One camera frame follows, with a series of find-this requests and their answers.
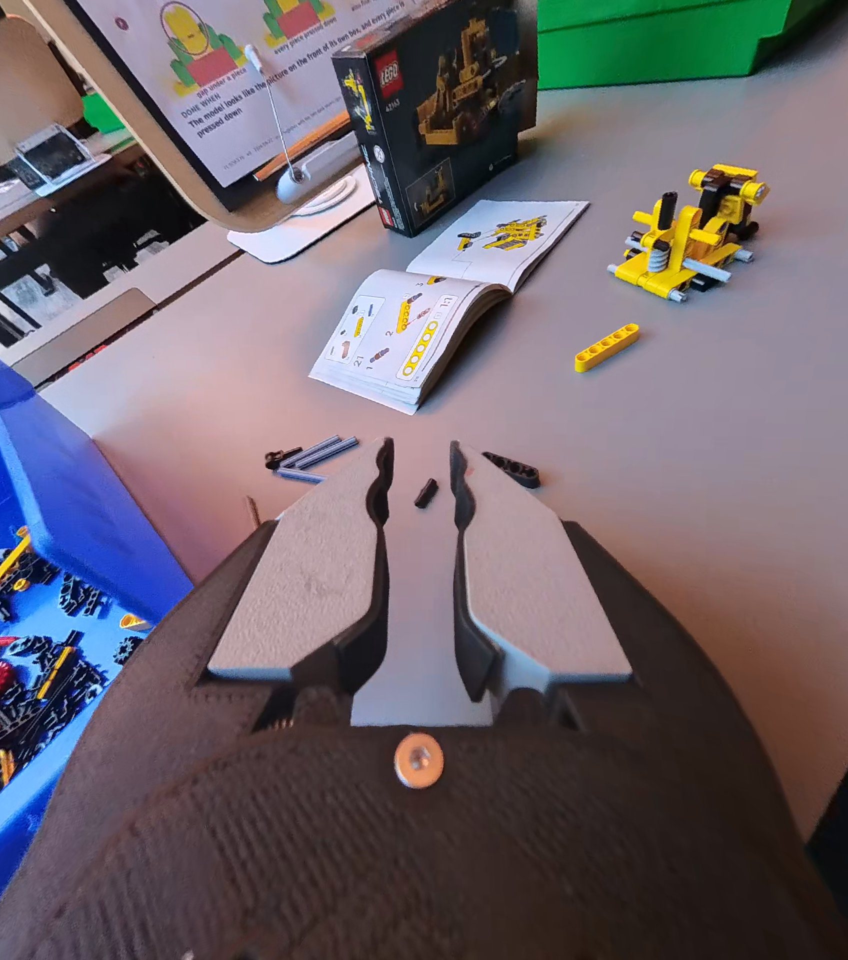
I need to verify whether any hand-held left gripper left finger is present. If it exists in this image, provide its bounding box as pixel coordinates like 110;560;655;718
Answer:
206;437;395;695

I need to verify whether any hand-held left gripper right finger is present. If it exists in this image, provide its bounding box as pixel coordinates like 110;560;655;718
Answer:
448;440;634;725

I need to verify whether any black lego beam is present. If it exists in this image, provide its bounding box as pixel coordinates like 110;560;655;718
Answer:
481;450;542;489

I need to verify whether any yellow lego beam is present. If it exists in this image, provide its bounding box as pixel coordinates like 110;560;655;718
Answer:
574;323;641;374

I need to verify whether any lego instruction booklet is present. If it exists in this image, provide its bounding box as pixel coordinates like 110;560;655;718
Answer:
308;199;592;415

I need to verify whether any pile of loose lego pieces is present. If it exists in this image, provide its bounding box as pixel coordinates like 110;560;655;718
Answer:
0;525;159;841

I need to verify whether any yellow lego vehicle assembly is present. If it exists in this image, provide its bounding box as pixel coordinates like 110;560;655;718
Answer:
607;163;770;305

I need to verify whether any black lego set box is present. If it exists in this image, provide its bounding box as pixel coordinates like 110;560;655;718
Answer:
331;0;540;239

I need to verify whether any blue plastic bin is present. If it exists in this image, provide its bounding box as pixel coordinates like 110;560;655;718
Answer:
0;315;194;960

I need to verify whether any grey laptop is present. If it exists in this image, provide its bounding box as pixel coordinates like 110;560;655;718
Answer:
7;287;159;389

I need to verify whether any white stand base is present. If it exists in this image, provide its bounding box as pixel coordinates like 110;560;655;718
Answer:
226;165;376;265

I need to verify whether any green plastic bin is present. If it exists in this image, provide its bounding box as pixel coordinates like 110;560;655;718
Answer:
536;0;841;93

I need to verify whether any beige chair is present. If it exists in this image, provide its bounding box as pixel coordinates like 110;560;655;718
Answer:
0;18;85;170

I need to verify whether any wire paper clip arm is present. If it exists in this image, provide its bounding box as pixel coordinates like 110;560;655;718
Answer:
244;43;310;202

